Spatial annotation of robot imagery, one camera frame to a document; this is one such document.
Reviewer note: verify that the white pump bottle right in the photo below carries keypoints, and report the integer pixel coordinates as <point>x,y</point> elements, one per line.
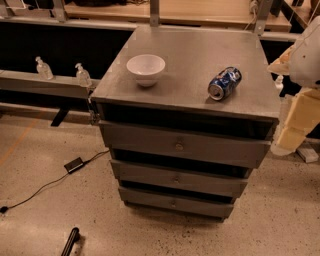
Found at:
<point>279,83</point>

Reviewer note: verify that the white ceramic bowl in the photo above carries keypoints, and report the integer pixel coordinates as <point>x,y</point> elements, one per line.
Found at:
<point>146,69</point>

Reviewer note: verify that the small wooden block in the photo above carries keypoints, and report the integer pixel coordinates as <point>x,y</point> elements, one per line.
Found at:
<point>307,153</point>

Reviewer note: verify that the crushed blue soda can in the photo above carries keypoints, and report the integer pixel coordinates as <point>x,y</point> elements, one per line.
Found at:
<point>223,84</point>

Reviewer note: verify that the black cylindrical handle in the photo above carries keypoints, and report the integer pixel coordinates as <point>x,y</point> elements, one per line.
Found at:
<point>72,239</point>

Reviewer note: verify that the grey wooden drawer cabinet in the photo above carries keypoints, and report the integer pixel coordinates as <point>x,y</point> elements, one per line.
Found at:
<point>180,100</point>

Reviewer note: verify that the wooden workbench top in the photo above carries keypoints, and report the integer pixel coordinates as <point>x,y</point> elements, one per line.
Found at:
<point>209,13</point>

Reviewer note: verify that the black power adapter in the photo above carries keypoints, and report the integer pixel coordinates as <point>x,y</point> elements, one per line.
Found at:
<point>74,165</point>

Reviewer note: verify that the clear pump bottle near cabinet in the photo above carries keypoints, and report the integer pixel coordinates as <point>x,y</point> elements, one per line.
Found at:
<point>83,76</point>

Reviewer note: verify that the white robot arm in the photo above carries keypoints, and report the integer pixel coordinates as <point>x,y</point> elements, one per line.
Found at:
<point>299,114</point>

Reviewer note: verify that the grey middle drawer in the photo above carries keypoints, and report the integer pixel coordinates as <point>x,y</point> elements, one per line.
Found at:
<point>178,179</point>

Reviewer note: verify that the grey metal shelf rail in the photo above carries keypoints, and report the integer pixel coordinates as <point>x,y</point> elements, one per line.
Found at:
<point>26,82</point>

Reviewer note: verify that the grey drawer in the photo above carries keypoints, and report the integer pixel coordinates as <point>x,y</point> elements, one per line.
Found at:
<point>163,201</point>
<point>178,179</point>
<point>184,144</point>

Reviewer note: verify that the clear pump bottle far left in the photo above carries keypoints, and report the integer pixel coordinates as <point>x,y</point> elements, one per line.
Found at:
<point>43,69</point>

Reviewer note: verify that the grey bottom drawer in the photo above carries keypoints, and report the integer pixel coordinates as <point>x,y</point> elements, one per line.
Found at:
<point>163,201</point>

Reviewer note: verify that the grey top drawer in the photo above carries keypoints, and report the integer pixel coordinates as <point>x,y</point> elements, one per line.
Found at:
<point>184,144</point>

